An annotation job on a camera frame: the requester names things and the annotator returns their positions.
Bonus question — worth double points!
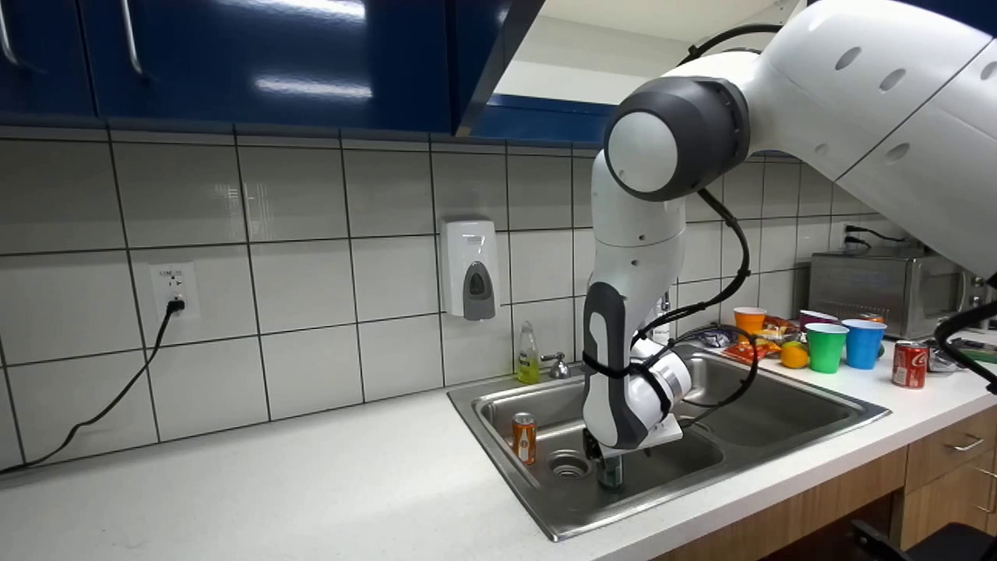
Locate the white wall outlet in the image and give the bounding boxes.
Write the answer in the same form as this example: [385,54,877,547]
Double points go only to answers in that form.
[145,261,198,325]

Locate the stainless steel double sink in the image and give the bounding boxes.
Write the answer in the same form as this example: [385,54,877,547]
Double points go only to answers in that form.
[444,347,894,544]

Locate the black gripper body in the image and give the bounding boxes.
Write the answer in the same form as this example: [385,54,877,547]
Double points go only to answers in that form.
[578,431,626,467]

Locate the black wall plug cable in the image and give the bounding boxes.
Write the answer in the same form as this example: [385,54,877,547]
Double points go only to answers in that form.
[841,221,907,252]

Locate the wooden base drawers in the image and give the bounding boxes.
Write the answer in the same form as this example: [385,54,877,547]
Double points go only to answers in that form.
[652,401,997,561]

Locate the blue plastic cup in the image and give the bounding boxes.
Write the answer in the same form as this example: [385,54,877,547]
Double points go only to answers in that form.
[838,317,889,370]

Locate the orange soda can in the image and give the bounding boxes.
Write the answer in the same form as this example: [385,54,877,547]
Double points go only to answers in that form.
[506,409,538,467]

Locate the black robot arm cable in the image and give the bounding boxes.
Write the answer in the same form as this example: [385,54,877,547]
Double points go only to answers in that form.
[578,23,997,431]

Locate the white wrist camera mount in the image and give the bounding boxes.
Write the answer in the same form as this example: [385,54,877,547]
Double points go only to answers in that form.
[620,412,684,452]

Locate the red soda can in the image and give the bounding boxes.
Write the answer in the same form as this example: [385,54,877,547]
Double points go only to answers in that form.
[891,335,931,393]

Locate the silver toaster oven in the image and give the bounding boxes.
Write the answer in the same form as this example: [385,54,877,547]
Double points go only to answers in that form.
[806,247,979,340]

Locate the blue chip bag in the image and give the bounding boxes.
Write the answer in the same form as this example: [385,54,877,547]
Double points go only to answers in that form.
[693,325,738,353]

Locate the black power cord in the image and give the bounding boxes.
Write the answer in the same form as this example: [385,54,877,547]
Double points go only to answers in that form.
[0,299,187,479]

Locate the blue open cabinet door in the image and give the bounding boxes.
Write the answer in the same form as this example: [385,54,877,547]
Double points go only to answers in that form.
[450,0,547,139]
[901,0,997,38]

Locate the open white interior cabinet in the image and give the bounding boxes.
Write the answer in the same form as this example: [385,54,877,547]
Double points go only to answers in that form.
[469,0,814,148]

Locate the orange snack bag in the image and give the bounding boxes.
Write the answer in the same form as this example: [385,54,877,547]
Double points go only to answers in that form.
[725,313,806,368]

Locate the closed blue wall cabinets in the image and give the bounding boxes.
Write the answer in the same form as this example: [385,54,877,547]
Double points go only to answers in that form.
[0,0,457,136]

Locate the white wall soap dispenser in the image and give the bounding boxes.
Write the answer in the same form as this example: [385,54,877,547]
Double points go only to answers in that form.
[432,216,501,325]

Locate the orange fruit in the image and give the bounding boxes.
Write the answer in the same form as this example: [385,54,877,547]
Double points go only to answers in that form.
[774,340,814,370]

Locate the orange plastic cup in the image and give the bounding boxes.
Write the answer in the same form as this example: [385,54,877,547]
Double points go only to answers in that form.
[733,305,769,344]

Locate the green plastic cup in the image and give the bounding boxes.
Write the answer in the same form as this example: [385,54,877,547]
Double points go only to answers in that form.
[802,320,851,378]

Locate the silver cabinet door handle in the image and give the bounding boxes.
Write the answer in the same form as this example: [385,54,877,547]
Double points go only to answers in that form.
[118,0,145,78]
[0,0,18,68]

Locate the yellow-green dish soap bottle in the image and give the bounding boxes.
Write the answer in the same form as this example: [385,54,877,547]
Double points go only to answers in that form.
[510,320,545,389]

